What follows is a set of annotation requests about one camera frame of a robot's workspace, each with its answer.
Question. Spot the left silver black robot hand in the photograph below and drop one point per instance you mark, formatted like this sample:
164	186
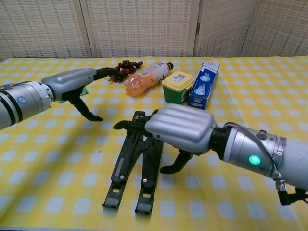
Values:
69	81

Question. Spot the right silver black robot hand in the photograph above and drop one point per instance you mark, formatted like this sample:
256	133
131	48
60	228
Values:
183	127

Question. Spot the black folding laptop stand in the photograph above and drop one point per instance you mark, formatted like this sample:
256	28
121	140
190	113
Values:
149	166

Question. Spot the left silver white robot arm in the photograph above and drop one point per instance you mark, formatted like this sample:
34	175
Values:
21	103

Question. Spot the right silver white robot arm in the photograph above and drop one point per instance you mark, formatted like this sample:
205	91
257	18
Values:
296	156

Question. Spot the yellow checkered tablecloth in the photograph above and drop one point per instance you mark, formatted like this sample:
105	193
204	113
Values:
240	91

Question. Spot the green snack packet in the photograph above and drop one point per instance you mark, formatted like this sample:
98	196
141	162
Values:
84	91

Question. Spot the green tub with yellow lid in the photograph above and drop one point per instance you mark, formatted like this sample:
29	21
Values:
176	84

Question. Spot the blue and white carton box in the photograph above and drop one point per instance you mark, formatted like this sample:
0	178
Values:
202	86

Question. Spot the dark red grape bunch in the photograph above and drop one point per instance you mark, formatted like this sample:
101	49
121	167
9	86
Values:
126	67

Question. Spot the orange drink plastic bottle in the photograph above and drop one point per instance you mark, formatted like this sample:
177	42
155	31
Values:
146	79

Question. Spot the woven folding screen panel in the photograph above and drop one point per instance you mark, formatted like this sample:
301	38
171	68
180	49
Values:
41	26
281	26
142	26
223	26

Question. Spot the brass screen hinge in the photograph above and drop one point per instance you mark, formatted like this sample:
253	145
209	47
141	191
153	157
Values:
198	27

